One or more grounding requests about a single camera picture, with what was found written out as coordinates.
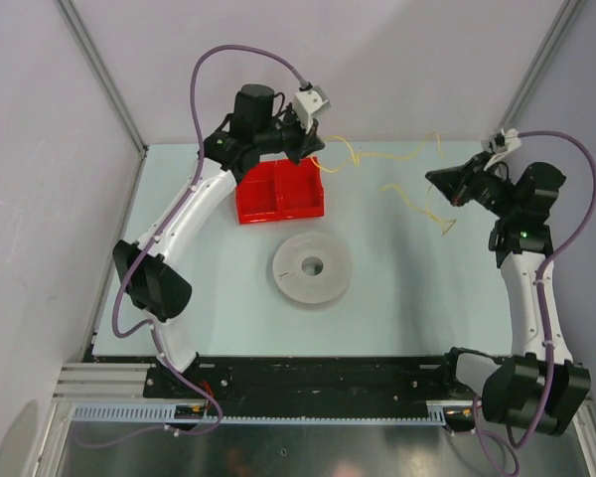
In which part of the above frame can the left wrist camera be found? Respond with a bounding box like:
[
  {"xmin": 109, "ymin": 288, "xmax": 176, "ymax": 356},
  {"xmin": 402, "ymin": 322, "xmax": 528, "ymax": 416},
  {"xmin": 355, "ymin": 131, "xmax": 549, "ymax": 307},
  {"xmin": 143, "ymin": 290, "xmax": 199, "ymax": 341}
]
[{"xmin": 291, "ymin": 85, "xmax": 331, "ymax": 132}]

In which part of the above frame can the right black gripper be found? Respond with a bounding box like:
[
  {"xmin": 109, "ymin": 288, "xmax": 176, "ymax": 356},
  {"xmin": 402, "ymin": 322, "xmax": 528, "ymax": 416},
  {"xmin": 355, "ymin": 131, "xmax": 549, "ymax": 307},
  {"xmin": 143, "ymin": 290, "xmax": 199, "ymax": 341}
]
[{"xmin": 426, "ymin": 151, "xmax": 520, "ymax": 219}]

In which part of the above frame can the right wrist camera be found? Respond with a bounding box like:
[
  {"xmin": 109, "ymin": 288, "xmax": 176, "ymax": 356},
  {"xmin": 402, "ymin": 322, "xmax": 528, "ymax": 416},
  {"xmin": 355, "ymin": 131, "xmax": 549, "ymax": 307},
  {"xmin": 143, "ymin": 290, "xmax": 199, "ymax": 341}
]
[{"xmin": 481, "ymin": 128, "xmax": 522, "ymax": 167}]

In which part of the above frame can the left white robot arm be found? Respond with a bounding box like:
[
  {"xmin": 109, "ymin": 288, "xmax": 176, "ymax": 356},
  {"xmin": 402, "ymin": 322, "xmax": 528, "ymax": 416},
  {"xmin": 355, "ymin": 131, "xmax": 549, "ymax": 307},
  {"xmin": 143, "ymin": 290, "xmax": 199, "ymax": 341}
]
[{"xmin": 112, "ymin": 83, "xmax": 330, "ymax": 398}]

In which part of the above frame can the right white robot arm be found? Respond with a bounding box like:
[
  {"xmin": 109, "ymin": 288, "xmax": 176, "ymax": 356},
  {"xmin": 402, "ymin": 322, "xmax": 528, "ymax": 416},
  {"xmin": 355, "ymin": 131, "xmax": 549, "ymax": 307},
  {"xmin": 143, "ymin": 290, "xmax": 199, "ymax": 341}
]
[{"xmin": 425, "ymin": 153, "xmax": 591, "ymax": 435}]

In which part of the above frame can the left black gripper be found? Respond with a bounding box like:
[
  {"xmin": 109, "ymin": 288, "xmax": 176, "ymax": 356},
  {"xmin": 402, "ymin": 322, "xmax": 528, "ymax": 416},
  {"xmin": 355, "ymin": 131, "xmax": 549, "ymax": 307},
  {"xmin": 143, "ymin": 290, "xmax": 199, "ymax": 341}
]
[{"xmin": 254, "ymin": 104, "xmax": 325, "ymax": 166}]

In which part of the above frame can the grey slotted cable duct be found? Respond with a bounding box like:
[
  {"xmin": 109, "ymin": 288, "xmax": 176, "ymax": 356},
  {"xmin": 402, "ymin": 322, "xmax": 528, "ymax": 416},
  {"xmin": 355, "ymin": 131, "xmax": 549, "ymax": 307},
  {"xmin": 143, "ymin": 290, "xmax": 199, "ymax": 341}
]
[{"xmin": 72, "ymin": 400, "xmax": 472, "ymax": 426}]

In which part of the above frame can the left aluminium frame post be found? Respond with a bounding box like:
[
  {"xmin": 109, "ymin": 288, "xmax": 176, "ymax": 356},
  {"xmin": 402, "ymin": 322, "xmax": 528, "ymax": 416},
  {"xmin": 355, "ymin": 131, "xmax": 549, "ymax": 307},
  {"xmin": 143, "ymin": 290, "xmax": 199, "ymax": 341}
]
[{"xmin": 53, "ymin": 0, "xmax": 148, "ymax": 157}]

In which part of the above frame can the white plastic spool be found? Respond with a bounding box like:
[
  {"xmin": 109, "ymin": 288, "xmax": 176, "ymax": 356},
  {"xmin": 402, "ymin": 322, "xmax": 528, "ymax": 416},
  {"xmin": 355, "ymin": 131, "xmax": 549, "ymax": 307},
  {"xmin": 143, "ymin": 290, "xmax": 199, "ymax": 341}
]
[{"xmin": 271, "ymin": 232, "xmax": 353, "ymax": 309}]

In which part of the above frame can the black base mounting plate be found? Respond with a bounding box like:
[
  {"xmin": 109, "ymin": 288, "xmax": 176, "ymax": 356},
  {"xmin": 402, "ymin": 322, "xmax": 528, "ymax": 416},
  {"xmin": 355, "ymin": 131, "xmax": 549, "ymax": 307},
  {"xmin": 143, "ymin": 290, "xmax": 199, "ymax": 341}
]
[{"xmin": 142, "ymin": 356, "xmax": 483, "ymax": 419}]

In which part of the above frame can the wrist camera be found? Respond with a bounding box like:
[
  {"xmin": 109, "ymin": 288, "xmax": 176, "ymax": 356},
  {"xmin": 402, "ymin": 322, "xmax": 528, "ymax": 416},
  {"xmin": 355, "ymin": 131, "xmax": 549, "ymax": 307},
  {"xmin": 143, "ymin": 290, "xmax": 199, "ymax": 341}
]
[
  {"xmin": 481, "ymin": 128, "xmax": 522, "ymax": 167},
  {"xmin": 291, "ymin": 85, "xmax": 331, "ymax": 132}
]

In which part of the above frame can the red two-compartment bin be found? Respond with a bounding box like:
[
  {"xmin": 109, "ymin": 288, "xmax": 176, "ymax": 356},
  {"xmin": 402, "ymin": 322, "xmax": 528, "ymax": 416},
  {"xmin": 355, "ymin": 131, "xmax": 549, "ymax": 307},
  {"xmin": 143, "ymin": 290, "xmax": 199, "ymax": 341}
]
[{"xmin": 235, "ymin": 156, "xmax": 325, "ymax": 225}]

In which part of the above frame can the aluminium frame post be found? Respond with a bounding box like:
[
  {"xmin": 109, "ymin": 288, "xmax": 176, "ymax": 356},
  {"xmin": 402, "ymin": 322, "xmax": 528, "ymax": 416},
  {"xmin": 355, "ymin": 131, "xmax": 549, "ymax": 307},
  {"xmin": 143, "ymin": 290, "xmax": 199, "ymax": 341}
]
[
  {"xmin": 53, "ymin": 0, "xmax": 148, "ymax": 157},
  {"xmin": 491, "ymin": 1, "xmax": 586, "ymax": 134}
]

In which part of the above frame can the yellow cable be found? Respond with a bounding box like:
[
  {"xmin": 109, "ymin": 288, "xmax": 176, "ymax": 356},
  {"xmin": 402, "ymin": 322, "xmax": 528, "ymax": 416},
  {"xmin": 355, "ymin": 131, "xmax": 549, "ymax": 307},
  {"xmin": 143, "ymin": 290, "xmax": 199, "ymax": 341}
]
[{"xmin": 319, "ymin": 130, "xmax": 458, "ymax": 239}]

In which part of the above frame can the right aluminium frame post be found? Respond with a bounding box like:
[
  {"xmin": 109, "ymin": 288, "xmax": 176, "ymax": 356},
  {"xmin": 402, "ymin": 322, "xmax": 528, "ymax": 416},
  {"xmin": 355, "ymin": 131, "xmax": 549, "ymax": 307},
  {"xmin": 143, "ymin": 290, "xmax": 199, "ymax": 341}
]
[{"xmin": 491, "ymin": 1, "xmax": 586, "ymax": 134}]

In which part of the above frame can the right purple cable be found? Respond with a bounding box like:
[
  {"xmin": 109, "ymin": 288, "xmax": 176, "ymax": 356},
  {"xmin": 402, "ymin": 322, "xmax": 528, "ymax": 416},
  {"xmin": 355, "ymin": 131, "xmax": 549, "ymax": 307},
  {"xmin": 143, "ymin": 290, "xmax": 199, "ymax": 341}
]
[{"xmin": 446, "ymin": 129, "xmax": 596, "ymax": 476}]

